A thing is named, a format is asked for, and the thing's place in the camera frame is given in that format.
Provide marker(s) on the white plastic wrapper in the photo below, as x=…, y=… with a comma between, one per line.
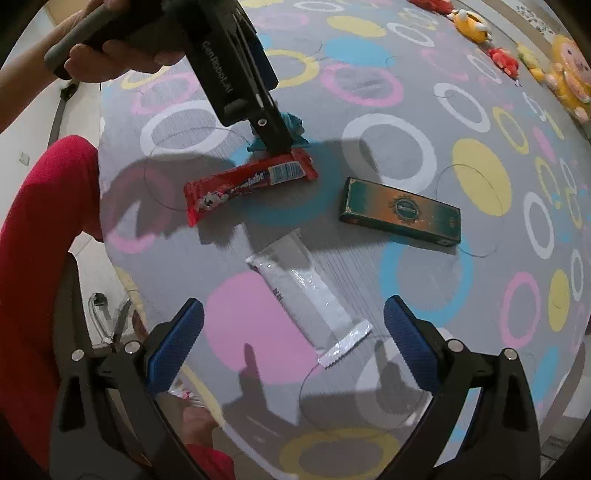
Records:
x=309, y=295

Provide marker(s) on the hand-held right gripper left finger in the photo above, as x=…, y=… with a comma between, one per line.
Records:
x=178, y=341

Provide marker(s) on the yellow and white plush toy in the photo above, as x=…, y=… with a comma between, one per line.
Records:
x=471, y=25

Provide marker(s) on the large yellow pig plush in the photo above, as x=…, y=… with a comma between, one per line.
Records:
x=570, y=78

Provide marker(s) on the yellow-green plush toy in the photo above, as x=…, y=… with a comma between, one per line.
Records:
x=528, y=57

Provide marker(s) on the person's left forearm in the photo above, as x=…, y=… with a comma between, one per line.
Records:
x=27, y=78

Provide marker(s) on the bed with circle-print sheet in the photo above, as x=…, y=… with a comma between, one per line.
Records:
x=369, y=92

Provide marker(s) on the dark green box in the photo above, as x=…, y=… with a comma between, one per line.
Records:
x=401, y=212

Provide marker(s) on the teal wrapper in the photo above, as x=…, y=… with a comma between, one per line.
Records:
x=295, y=127

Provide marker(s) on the person's left hand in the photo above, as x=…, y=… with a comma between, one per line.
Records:
x=115, y=57

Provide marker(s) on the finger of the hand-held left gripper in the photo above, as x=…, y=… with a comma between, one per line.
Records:
x=267, y=69
x=277, y=134

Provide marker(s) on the small red plush toy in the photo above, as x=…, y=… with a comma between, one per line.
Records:
x=503, y=60

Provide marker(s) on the red snack wrapper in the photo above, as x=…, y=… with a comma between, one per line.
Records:
x=240, y=184

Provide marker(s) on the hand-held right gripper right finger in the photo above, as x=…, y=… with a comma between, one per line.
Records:
x=413, y=346

